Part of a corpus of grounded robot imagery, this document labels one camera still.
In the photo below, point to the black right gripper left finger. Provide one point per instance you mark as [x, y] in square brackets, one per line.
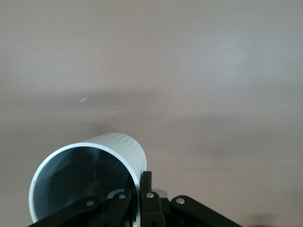
[117, 208]

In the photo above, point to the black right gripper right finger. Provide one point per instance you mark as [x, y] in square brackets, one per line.
[150, 208]

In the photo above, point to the light grey cup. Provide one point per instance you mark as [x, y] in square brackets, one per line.
[118, 146]

